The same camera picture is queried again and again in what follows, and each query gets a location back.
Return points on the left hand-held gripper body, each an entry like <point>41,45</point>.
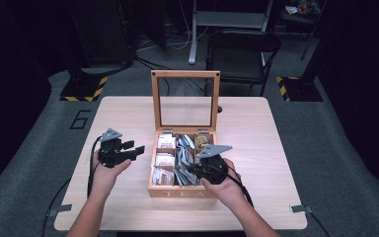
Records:
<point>112,154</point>

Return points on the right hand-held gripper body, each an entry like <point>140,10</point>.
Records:
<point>214,168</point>

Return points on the stack of grey tea bags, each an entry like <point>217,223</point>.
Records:
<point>184,177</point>
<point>185,156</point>
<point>186,141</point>

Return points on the wooden tea box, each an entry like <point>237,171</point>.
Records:
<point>184,192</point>

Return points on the person's left hand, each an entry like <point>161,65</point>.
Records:
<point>107,179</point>

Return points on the person's right hand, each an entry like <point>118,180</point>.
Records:
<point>228,192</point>

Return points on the stack of white tea bags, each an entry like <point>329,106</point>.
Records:
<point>163,176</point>
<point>166,141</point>
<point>164,160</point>

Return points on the yellow tea bag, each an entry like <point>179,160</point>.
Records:
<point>204,141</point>

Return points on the small black knob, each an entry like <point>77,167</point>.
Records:
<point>219,109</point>

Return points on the grey tape strip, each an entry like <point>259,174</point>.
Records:
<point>301,208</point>

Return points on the black cabinet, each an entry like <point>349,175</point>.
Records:
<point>102,33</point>

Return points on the black folding chair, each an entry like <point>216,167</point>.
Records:
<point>243,56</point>

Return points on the yellow black striped base plate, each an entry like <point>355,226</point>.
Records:
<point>84,90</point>
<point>297,89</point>

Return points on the white metal desk frame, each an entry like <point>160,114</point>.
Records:
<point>225,19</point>

